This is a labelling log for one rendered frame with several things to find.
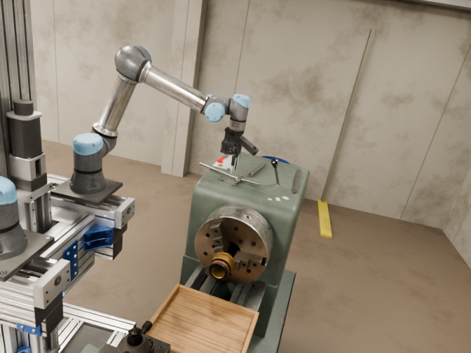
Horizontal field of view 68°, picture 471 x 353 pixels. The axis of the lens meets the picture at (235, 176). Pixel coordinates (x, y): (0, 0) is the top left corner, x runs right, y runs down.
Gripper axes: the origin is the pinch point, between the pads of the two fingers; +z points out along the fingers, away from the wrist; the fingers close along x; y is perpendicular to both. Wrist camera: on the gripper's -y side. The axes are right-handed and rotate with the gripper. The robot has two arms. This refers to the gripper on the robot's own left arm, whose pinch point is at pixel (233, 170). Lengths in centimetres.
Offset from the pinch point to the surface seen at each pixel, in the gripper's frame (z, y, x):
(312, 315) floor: 130, -63, -72
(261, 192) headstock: 4.2, -15.8, 6.7
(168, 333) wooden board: 41, -2, 63
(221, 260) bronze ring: 18.1, -12.0, 43.5
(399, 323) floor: 130, -131, -96
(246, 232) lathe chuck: 10.8, -17.1, 31.9
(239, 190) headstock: 4.1, -6.7, 10.8
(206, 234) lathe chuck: 17.2, -0.9, 31.8
